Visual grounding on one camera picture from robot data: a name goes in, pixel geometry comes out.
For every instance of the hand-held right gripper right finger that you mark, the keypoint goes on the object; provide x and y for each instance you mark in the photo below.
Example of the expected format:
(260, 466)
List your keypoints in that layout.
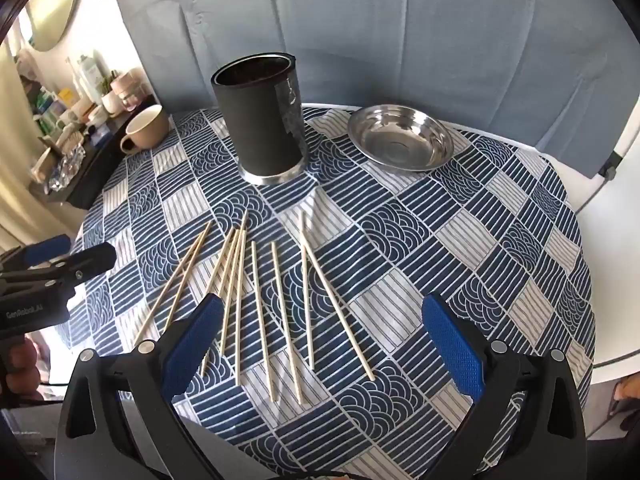
(452, 350)

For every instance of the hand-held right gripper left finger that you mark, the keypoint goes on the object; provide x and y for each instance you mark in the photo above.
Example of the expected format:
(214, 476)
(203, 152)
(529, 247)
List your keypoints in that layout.
(192, 347)

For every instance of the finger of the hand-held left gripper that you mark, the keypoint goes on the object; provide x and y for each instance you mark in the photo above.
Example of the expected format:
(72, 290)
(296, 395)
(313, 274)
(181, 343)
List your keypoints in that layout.
(47, 249)
(92, 260)

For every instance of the bunch of wooden chopsticks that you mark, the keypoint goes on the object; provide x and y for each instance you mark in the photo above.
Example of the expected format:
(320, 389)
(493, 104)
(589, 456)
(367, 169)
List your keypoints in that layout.
(338, 312)

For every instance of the black cylindrical utensil holder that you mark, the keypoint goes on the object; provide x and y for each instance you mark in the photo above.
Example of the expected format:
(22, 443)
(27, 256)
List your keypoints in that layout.
(250, 125)

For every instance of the person's left hand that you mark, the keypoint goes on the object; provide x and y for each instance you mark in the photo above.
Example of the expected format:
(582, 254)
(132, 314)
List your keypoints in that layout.
(22, 367)

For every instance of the beige curtain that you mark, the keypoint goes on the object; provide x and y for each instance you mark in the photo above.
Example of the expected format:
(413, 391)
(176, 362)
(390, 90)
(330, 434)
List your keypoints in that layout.
(20, 200)

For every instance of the crumpled silver foil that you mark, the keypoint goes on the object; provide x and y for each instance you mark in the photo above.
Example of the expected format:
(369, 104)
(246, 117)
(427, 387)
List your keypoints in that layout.
(65, 170)

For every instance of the blue white patterned tablecloth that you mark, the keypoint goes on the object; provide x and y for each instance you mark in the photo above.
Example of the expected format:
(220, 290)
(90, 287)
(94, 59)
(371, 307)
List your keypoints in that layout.
(400, 260)

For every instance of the cluster of toiletry bottles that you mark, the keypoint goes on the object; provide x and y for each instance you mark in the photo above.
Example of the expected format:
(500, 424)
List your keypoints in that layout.
(60, 110)

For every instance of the beige ceramic mug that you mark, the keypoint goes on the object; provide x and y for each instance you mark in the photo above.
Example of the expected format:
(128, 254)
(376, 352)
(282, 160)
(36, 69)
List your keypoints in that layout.
(145, 130)

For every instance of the small potted plant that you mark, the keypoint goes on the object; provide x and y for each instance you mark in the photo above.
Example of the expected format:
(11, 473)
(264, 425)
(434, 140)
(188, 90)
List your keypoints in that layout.
(110, 97)

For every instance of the pink cup stack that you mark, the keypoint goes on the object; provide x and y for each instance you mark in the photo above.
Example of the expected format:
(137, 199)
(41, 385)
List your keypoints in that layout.
(127, 87)

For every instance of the stainless steel plate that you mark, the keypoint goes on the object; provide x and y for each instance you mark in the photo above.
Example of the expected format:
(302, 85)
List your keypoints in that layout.
(400, 140)

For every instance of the black clamp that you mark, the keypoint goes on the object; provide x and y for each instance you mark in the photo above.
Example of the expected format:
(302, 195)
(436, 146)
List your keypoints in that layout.
(608, 167)

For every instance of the grey-blue fabric backdrop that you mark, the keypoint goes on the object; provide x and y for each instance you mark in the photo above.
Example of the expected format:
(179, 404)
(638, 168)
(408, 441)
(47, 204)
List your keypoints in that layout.
(400, 35)

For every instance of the oval wall mirror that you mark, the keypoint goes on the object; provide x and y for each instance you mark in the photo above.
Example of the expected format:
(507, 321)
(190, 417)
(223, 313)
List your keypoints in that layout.
(50, 10)

